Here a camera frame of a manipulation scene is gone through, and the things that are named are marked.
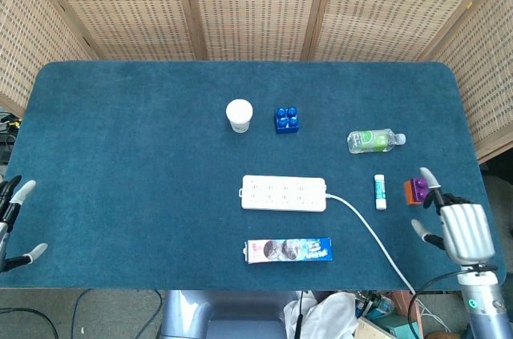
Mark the white plastic cup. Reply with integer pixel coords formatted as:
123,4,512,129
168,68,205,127
225,99,254,134

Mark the white power strip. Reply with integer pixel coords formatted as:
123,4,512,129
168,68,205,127
238,175,329,213

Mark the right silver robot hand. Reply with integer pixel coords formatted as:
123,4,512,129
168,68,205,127
410,167,496,266

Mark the woven bamboo folding screen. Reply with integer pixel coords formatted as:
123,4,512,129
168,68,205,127
0,0,513,164

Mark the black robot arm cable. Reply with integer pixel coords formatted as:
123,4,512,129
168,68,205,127
407,269,466,339

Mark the white crumpled cloth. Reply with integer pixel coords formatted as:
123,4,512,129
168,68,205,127
283,291,358,339

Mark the purple orange toy block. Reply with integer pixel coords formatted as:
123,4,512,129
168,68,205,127
403,178,434,207

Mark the blue felt table mat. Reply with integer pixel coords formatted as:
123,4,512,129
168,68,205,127
0,60,507,291

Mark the cookie package box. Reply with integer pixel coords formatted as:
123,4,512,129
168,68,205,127
243,237,334,264

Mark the black hanging cable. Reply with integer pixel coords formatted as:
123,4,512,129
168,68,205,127
295,289,305,339

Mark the clear bottle green label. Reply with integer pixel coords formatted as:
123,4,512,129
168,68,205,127
346,128,407,155

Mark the black floor cable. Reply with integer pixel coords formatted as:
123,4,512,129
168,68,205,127
0,289,164,339

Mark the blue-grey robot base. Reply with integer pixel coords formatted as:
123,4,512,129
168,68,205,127
160,289,297,339

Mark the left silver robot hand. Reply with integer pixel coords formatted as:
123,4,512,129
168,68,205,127
0,175,49,273

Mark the white cable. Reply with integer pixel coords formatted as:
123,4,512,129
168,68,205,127
325,193,417,296

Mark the blue toy building block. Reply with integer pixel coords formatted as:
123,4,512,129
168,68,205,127
274,106,302,135

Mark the white green glue stick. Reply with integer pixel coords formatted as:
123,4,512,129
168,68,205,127
374,173,388,211

